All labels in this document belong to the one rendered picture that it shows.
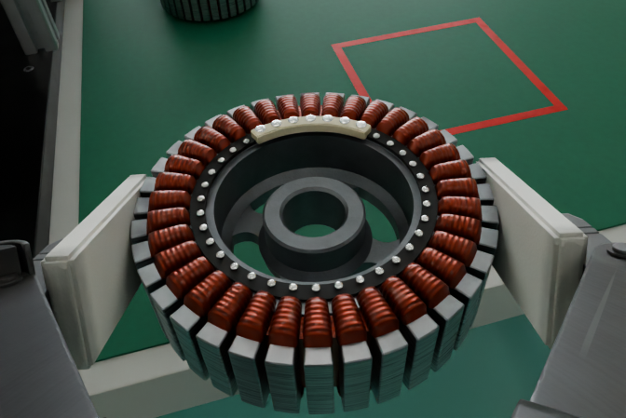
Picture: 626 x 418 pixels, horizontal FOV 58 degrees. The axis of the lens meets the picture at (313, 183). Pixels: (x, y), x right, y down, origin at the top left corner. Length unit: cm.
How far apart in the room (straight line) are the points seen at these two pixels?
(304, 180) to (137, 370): 20
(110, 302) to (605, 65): 51
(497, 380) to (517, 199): 105
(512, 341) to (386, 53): 82
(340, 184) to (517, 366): 106
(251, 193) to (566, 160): 32
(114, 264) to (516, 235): 11
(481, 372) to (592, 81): 76
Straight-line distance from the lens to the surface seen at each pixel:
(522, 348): 125
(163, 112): 51
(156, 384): 36
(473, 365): 121
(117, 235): 17
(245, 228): 19
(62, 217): 45
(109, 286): 16
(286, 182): 21
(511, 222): 17
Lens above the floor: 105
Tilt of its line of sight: 46 degrees down
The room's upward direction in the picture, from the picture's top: 3 degrees counter-clockwise
